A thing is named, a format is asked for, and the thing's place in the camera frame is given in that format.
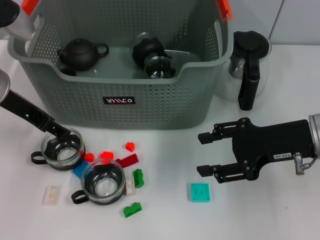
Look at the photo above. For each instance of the green toy brick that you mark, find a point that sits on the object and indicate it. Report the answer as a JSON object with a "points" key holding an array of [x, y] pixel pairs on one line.
{"points": [[132, 210], [139, 178]]}

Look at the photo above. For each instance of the clear toy brick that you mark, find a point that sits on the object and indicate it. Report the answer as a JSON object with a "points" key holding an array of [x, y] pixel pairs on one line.
{"points": [[51, 195]]}

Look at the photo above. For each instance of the grey perforated storage bin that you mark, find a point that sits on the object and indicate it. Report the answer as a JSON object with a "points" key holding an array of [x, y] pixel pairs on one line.
{"points": [[125, 112]]}

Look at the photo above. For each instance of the glass teacup black holder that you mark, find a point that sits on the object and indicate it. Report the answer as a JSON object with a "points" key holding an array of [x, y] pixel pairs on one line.
{"points": [[63, 157], [147, 50], [160, 68], [105, 187]]}

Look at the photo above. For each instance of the black clay teapot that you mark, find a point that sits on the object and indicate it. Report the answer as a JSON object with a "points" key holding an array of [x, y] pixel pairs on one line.
{"points": [[80, 53]]}

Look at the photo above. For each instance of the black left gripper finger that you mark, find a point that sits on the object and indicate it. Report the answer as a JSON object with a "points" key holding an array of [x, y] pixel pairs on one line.
{"points": [[62, 130], [52, 132]]}

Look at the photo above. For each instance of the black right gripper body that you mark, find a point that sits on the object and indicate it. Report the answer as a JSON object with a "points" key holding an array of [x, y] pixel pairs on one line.
{"points": [[270, 142]]}

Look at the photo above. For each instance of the glass coffee pot black lid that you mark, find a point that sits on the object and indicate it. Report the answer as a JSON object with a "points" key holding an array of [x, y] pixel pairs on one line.
{"points": [[252, 43]]}

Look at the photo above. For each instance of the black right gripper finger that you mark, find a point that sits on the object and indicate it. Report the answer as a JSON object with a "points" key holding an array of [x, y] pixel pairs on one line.
{"points": [[205, 170], [206, 138]]}

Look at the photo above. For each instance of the teal square toy brick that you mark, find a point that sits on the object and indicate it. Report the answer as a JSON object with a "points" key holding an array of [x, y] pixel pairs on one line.
{"points": [[200, 192]]}

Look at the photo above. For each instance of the long dark red toy brick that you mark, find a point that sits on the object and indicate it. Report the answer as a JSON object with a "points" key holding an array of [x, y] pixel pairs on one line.
{"points": [[128, 160]]}

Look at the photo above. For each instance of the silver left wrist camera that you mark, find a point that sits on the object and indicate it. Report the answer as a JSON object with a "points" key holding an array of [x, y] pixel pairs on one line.
{"points": [[20, 27]]}

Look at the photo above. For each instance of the small red toy brick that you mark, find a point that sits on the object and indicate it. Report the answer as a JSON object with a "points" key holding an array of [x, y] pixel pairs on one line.
{"points": [[107, 155], [130, 147], [89, 157]]}

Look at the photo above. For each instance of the white toy brick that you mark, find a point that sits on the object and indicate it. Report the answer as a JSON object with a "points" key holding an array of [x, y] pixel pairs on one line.
{"points": [[130, 187]]}

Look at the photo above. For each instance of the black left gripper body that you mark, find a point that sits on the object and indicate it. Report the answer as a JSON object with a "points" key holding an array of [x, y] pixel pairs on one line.
{"points": [[27, 112]]}

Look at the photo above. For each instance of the blue toy brick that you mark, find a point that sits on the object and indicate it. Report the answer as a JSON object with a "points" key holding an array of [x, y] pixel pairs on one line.
{"points": [[79, 171]]}

